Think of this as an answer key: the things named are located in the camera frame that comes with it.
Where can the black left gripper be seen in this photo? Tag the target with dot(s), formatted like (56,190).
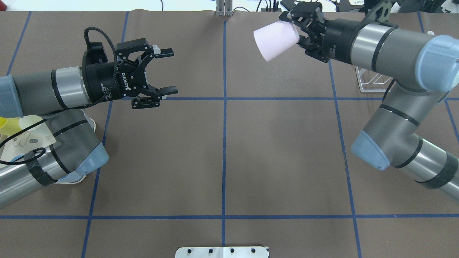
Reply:
(101,79)

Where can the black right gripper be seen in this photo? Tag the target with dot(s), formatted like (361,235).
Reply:
(339,37)

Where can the pink plastic cup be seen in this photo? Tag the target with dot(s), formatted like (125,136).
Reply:
(274,39)

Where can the yellow plastic cup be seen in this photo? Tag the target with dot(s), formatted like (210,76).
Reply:
(10,126)

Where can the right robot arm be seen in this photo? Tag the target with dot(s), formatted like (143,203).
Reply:
(424,69)

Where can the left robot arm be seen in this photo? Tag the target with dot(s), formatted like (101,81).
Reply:
(59,96)

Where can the pale green plastic cup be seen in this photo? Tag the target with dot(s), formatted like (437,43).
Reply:
(29,120)

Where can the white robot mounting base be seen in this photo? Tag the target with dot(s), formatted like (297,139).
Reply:
(223,252)

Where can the white wire cup rack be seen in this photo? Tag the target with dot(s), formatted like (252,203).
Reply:
(371,82)

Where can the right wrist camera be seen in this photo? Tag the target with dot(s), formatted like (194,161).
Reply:
(379,14)

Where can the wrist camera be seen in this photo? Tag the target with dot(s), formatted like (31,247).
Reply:
(379,14)
(96,54)

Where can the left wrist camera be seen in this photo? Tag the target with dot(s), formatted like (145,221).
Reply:
(96,54)

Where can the aluminium frame post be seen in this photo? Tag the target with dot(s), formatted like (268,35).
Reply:
(224,7)

